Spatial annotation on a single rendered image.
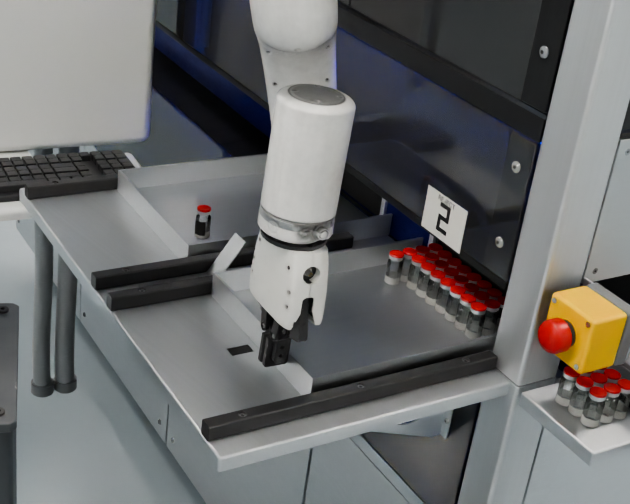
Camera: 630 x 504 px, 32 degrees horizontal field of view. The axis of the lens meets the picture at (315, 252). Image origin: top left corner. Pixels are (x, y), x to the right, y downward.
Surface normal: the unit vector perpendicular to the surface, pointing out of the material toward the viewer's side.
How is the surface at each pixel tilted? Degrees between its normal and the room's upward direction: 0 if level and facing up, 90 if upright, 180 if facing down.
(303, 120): 89
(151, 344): 0
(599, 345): 90
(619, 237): 90
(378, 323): 0
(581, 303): 0
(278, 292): 90
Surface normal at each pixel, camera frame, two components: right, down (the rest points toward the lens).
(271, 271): -0.84, 0.14
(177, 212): 0.12, -0.88
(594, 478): 0.50, 0.45
